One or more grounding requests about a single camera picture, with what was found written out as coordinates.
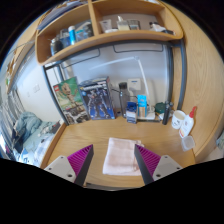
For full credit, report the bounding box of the dark blue and white box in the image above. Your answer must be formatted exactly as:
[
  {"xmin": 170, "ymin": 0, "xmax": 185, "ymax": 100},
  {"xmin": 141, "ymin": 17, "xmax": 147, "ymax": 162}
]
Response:
[{"xmin": 125, "ymin": 101, "xmax": 139, "ymax": 125}]

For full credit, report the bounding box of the white desk lamp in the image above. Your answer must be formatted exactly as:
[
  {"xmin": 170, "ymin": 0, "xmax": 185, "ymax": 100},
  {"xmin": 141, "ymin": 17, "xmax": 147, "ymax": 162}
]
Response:
[{"xmin": 89, "ymin": 55, "xmax": 157, "ymax": 121}]

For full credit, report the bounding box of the white bottle with red cap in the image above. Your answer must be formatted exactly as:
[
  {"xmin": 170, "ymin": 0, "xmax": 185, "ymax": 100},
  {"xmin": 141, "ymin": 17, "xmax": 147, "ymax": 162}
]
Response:
[{"xmin": 178, "ymin": 106, "xmax": 198, "ymax": 139}]

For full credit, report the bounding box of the pale pink towel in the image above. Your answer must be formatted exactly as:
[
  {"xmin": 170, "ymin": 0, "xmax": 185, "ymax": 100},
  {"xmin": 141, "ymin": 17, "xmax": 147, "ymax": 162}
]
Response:
[{"xmin": 102, "ymin": 137, "xmax": 145, "ymax": 177}]

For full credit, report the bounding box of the light blue slim box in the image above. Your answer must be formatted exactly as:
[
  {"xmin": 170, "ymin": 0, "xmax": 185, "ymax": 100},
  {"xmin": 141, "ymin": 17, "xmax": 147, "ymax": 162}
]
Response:
[{"xmin": 137, "ymin": 94, "xmax": 149, "ymax": 120}]

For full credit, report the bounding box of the white wall socket plate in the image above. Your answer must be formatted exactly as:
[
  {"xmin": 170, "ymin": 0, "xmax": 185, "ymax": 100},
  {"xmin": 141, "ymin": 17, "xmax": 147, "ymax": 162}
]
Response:
[{"xmin": 127, "ymin": 78, "xmax": 142, "ymax": 92}]

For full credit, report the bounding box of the white mug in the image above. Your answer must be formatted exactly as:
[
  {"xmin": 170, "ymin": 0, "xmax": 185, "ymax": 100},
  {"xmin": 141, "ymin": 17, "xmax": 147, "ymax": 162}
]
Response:
[{"xmin": 171, "ymin": 109, "xmax": 187, "ymax": 131}]

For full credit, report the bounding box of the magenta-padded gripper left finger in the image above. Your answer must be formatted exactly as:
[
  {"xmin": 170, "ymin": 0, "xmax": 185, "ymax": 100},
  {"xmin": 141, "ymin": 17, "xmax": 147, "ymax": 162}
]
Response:
[{"xmin": 43, "ymin": 143, "xmax": 95, "ymax": 187}]

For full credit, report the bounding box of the green tree figure toy box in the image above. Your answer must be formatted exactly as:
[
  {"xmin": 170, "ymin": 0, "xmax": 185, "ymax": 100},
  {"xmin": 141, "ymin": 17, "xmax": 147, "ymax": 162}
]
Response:
[{"xmin": 52, "ymin": 76, "xmax": 91, "ymax": 126}]

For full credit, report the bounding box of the bed with bluish bedding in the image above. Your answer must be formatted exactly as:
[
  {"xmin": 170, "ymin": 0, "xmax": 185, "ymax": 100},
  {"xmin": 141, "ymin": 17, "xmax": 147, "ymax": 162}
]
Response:
[{"xmin": 0, "ymin": 111, "xmax": 63, "ymax": 168}]

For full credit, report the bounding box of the black cylindrical bottle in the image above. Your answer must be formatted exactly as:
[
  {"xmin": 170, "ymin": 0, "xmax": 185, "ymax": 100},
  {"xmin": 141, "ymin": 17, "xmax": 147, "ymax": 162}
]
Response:
[{"xmin": 161, "ymin": 100, "xmax": 175, "ymax": 126}]

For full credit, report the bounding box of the clear bottle with black cap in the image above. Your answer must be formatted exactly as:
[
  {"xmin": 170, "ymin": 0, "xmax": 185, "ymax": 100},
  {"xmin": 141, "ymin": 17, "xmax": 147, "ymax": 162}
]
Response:
[{"xmin": 118, "ymin": 82, "xmax": 131, "ymax": 119}]

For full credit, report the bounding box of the white wall switch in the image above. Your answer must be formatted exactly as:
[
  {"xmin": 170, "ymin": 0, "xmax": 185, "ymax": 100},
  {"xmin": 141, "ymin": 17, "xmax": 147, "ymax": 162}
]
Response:
[{"xmin": 32, "ymin": 83, "xmax": 42, "ymax": 94}]

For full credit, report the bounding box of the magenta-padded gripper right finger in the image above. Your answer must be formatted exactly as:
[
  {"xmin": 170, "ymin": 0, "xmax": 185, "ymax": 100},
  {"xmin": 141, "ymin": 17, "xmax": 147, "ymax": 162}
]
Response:
[{"xmin": 133, "ymin": 143, "xmax": 184, "ymax": 186}]

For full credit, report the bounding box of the blue robot model kit box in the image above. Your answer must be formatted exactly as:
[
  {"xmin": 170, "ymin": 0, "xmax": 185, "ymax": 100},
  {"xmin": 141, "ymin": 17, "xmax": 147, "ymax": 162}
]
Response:
[{"xmin": 78, "ymin": 76, "xmax": 117, "ymax": 121}]

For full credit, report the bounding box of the clear plastic container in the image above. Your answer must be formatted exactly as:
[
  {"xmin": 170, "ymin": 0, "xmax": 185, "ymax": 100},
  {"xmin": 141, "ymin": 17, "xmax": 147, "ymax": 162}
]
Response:
[{"xmin": 180, "ymin": 134, "xmax": 196, "ymax": 152}]

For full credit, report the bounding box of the dark green bowl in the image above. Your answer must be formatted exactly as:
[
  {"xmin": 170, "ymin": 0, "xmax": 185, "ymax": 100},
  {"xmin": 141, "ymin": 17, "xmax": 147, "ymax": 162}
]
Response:
[{"xmin": 154, "ymin": 101, "xmax": 167, "ymax": 115}]

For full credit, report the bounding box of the wooden shelf unit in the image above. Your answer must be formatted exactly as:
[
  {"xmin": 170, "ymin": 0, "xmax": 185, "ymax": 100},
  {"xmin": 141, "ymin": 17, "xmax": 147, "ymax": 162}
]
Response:
[{"xmin": 34, "ymin": 0, "xmax": 185, "ymax": 67}]

